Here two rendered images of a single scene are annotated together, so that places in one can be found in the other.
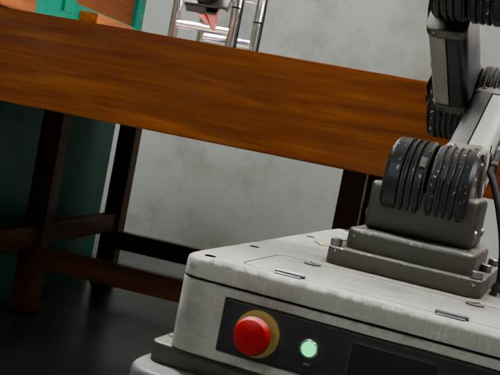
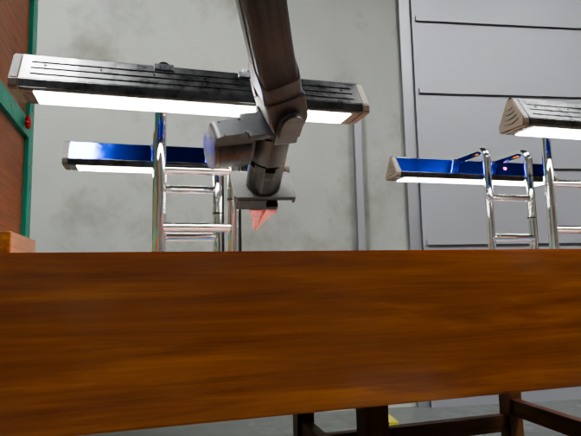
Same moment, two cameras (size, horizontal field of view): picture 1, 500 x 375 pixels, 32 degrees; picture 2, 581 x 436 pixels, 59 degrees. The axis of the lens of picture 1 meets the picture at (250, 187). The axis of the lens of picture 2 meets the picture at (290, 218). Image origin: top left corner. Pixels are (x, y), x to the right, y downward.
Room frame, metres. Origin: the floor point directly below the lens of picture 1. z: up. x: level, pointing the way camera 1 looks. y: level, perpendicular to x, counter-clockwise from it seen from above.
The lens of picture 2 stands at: (1.19, 0.52, 0.73)
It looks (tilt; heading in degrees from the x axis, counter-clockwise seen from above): 7 degrees up; 332
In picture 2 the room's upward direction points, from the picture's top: 1 degrees counter-clockwise
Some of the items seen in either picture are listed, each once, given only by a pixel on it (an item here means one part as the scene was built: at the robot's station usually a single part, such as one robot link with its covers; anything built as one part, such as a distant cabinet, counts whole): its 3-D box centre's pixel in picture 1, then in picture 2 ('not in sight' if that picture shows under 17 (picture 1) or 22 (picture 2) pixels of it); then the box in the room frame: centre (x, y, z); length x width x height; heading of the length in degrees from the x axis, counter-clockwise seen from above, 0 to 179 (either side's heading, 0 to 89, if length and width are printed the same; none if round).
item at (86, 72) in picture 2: not in sight; (203, 89); (2.05, 0.23, 1.08); 0.62 x 0.08 x 0.07; 78
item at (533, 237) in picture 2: not in sight; (494, 221); (2.31, -0.83, 0.90); 0.20 x 0.19 x 0.45; 78
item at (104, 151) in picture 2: not in sight; (181, 158); (2.60, 0.11, 1.08); 0.62 x 0.08 x 0.07; 78
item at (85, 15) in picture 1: (106, 30); (12, 248); (2.75, 0.53, 0.83); 0.30 x 0.06 x 0.07; 168
